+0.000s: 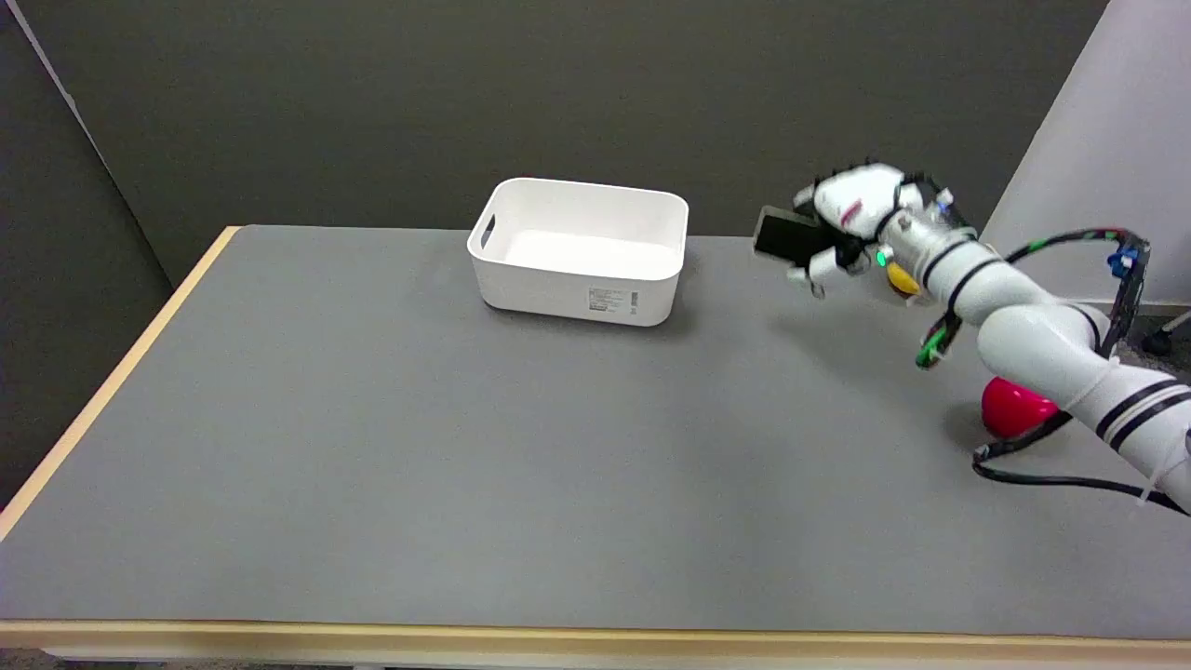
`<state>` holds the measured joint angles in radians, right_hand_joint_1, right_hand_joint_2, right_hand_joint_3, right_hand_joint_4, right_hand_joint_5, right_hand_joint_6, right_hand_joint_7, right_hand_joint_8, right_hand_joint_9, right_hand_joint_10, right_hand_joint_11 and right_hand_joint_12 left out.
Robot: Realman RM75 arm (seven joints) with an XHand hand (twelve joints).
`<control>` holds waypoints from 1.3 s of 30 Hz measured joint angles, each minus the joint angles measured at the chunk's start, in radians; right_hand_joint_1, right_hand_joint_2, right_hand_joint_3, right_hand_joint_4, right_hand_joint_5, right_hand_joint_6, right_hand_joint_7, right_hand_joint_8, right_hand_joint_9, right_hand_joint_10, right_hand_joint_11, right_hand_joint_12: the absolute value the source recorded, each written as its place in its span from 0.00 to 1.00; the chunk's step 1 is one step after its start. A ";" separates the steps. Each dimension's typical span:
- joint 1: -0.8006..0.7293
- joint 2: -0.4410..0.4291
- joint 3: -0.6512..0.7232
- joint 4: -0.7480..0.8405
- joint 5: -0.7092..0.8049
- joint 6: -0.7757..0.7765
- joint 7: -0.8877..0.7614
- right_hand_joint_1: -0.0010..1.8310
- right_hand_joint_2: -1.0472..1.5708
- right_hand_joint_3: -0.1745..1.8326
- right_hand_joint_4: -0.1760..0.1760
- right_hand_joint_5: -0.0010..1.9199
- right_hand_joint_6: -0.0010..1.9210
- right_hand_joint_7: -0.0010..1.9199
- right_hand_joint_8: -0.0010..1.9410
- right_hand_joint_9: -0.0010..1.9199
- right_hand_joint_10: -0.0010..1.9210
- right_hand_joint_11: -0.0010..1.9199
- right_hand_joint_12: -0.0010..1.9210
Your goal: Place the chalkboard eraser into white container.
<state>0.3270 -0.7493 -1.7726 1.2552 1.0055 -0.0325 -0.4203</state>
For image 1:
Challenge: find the red round object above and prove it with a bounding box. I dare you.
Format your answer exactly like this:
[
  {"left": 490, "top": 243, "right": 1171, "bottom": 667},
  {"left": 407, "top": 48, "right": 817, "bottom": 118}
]
[{"left": 981, "top": 376, "right": 1061, "bottom": 439}]

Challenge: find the white plastic container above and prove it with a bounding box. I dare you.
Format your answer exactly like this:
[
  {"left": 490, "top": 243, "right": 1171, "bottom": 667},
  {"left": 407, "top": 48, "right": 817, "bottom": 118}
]
[{"left": 466, "top": 177, "right": 690, "bottom": 328}]

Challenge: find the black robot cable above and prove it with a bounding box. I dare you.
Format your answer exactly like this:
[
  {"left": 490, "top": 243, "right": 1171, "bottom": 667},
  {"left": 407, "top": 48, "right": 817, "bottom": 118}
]
[{"left": 971, "top": 409, "right": 1191, "bottom": 517}]

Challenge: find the black cable with blue connector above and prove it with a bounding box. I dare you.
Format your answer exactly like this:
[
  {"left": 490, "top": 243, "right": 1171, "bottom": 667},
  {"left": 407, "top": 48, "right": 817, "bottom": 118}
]
[{"left": 1003, "top": 228, "right": 1152, "bottom": 359}]

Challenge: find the black chalkboard eraser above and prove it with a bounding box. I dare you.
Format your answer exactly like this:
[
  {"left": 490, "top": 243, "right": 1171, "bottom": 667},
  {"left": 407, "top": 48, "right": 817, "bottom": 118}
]
[{"left": 752, "top": 208, "right": 841, "bottom": 264}]

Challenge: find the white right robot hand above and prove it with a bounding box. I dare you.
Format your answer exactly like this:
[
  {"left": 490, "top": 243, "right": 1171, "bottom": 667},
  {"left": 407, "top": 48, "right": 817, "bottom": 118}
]
[{"left": 787, "top": 163, "right": 928, "bottom": 299}]

